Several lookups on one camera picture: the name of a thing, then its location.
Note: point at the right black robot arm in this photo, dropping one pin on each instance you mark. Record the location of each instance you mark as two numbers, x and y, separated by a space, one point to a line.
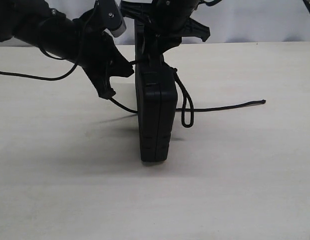
166 22

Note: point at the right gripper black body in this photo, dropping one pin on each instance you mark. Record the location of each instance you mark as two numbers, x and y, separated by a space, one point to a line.
168 18

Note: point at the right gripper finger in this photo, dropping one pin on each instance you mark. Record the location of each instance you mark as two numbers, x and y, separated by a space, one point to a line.
142 43
159 45

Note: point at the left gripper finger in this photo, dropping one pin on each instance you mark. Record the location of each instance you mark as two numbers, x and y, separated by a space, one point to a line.
121 72
117 62

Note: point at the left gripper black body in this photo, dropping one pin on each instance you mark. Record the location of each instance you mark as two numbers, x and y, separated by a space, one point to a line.
97 56

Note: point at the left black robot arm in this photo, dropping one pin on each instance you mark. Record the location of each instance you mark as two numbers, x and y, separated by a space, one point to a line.
37 24

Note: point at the black plastic carrying case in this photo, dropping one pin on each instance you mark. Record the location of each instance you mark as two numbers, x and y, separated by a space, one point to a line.
157 97

